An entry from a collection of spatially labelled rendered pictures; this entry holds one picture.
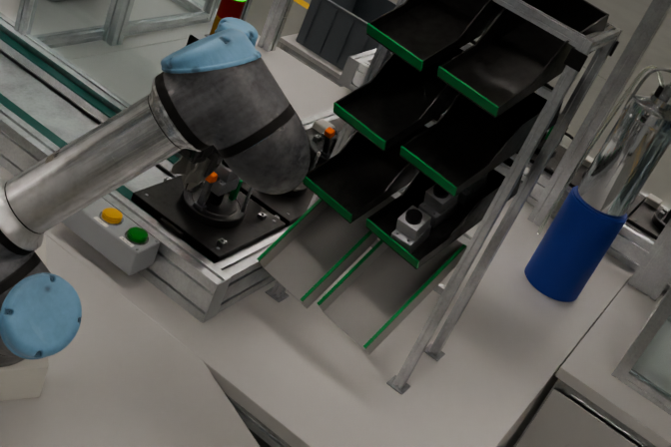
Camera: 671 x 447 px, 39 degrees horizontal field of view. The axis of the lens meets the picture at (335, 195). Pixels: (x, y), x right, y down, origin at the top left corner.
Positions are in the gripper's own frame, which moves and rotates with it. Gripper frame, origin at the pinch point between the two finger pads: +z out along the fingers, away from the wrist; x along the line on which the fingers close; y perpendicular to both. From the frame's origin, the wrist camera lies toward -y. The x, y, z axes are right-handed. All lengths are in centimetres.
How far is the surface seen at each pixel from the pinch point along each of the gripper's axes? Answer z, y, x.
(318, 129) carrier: 10, -69, -10
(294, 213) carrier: 10.2, -28.9, 10.4
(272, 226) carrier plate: 10.2, -19.2, 11.2
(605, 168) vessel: -16, -85, 57
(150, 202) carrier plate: 10.2, -0.4, -7.7
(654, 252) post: 9, -119, 77
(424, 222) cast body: -19.3, -5.0, 44.8
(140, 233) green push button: 9.9, 10.0, -0.8
